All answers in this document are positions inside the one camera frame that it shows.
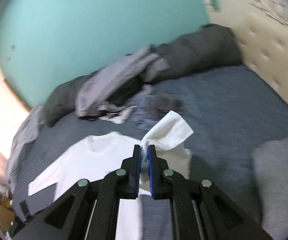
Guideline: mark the cream tufted headboard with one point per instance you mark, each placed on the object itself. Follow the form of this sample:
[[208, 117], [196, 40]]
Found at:
[[261, 29]]

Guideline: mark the light grey blanket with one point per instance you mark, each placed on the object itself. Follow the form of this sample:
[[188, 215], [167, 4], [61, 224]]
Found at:
[[22, 140]]

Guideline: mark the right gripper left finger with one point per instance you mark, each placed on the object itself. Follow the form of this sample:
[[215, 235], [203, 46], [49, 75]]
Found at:
[[88, 210]]

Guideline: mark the dark grey rolled duvet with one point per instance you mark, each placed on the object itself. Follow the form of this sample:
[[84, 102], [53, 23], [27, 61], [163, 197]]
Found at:
[[211, 47]]

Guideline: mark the black and white garment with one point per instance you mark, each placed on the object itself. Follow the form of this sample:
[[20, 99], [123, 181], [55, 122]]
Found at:
[[118, 117]]

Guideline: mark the grey shirt pile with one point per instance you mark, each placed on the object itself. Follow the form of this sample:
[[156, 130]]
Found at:
[[98, 88]]

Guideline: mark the folded grey garment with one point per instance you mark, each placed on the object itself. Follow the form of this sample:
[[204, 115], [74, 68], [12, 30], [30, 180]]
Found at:
[[271, 173]]

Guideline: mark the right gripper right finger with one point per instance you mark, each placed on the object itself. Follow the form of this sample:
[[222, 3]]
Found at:
[[199, 210]]

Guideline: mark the blue-grey crumpled garment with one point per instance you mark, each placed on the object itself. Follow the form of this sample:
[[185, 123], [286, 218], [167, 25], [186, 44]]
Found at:
[[149, 106]]

